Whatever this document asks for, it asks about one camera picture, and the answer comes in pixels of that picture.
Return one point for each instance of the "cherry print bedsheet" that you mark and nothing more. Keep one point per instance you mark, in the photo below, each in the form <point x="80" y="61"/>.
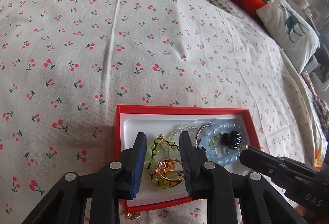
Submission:
<point x="67" y="64"/>

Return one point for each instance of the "red jewelry box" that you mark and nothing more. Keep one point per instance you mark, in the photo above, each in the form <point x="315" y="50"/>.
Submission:
<point x="220" y="132"/>

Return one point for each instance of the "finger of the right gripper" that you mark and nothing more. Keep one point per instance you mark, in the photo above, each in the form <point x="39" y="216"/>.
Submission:
<point x="280" y="169"/>

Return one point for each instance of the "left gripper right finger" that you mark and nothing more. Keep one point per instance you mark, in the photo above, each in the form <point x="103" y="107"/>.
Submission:
<point x="192" y="159"/>

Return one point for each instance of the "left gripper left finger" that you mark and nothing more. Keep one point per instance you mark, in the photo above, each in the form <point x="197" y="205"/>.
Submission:
<point x="133" y="163"/>

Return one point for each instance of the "black hair claw clip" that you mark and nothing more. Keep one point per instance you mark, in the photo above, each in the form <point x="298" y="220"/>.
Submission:
<point x="232" y="140"/>

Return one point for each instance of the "gold bangle rings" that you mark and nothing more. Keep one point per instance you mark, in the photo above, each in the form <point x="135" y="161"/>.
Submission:
<point x="169" y="172"/>

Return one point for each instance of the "deer print pillow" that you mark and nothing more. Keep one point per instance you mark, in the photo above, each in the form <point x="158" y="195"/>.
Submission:
<point x="290" y="31"/>

